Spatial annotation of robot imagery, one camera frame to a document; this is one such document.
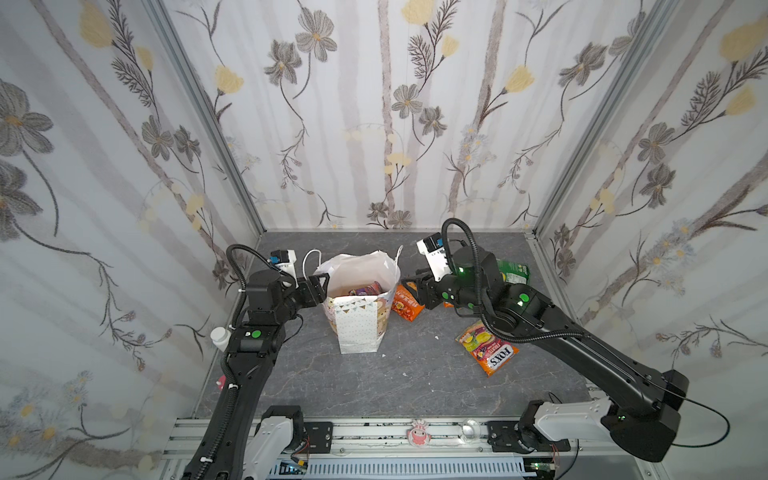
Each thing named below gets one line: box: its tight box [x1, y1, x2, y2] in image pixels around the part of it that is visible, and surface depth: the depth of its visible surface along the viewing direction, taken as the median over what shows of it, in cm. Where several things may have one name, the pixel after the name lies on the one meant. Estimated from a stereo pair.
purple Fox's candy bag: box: [356, 281, 383, 296], surface depth 88 cm
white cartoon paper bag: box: [303, 245, 403, 354], surface depth 81 cm
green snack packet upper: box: [497, 258, 530, 285], surface depth 109 cm
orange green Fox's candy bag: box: [455, 320, 520, 377], surface depth 88 cm
